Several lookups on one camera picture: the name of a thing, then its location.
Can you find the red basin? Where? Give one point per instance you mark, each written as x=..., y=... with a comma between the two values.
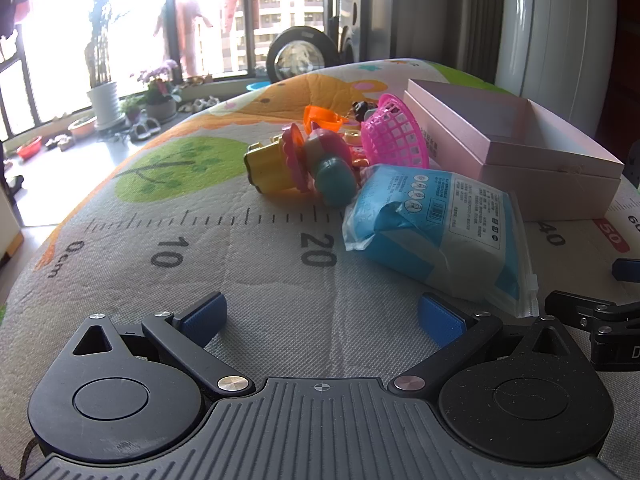
x=29, y=149

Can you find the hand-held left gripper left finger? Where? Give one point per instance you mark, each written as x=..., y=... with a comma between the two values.
x=202, y=320

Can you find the printed play mat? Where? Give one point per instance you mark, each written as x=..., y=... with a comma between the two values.
x=200, y=240

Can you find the pink and teal toy figure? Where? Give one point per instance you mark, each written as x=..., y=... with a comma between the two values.
x=332, y=175

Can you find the white standing air conditioner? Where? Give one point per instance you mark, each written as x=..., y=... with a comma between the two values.
x=555, y=35

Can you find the small dark-haired doll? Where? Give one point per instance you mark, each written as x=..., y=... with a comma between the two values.
x=362, y=110

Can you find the row of small shoes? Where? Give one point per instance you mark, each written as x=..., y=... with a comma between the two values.
x=199, y=104

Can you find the pink hanging garment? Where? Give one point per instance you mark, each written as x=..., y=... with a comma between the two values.
x=187, y=30

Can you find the small green potted plant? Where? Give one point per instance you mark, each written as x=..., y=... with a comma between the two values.
x=131, y=109

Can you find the yellow toy with pink disc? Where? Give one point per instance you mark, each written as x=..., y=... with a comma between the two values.
x=272, y=167

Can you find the orange plastic cup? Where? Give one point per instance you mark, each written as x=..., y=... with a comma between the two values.
x=322, y=116

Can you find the grey appliance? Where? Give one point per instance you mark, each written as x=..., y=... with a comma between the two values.
x=356, y=25

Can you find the pink cardboard box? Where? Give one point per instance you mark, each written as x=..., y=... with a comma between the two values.
x=525, y=160

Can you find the shallow terracotta pot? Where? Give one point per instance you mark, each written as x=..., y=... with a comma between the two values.
x=82, y=127

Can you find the black window frame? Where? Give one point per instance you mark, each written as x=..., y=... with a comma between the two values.
x=242, y=15

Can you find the pink flowering potted plant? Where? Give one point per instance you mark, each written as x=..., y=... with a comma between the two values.
x=160, y=92

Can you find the pink plastic toy basket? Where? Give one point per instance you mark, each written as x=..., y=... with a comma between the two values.
x=395, y=135

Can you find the orange hanging garment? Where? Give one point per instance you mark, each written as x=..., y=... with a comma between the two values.
x=235, y=15

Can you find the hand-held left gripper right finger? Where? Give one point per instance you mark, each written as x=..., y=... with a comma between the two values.
x=442, y=320

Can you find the blue tissue pack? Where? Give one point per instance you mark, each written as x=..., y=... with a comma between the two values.
x=440, y=225

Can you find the pair of white sandals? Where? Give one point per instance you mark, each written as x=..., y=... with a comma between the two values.
x=144, y=129

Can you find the pair of brown shoes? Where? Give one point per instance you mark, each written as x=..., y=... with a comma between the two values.
x=60, y=141

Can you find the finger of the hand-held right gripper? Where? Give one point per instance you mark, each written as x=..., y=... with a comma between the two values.
x=627, y=270
x=575, y=307

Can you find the tall plant in white pot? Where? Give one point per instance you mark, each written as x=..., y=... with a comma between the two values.
x=105, y=95

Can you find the dark curtain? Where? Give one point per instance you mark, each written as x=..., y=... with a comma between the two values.
x=450, y=15

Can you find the blue basin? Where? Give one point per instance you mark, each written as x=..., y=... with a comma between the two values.
x=259, y=86

